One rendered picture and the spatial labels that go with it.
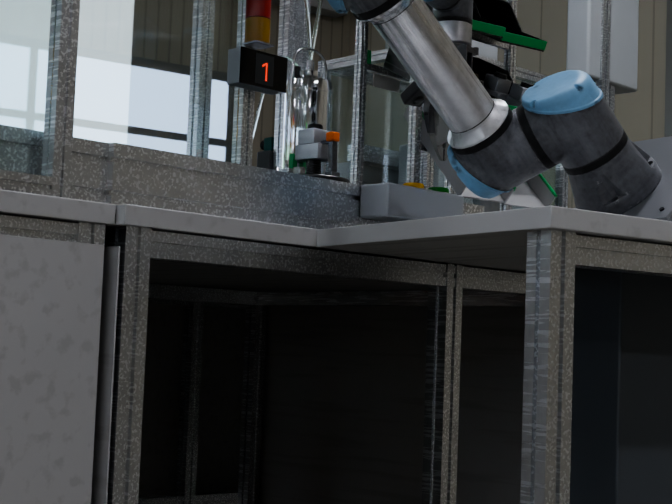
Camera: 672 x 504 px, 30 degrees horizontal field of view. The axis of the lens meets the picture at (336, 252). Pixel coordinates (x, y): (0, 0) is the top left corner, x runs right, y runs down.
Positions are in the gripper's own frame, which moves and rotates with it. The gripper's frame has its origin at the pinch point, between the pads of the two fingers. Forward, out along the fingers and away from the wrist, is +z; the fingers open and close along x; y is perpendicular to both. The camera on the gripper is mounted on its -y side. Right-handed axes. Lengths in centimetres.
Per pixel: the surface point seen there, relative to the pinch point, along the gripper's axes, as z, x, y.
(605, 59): -61, 167, -74
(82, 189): 15, -75, -5
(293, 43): -56, 79, -128
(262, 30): -24.6, -18.6, -30.7
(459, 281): 23.8, 2.5, 3.7
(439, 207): 10.7, -3.9, 3.7
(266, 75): -15.8, -17.3, -30.5
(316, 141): -2.2, -13.7, -19.3
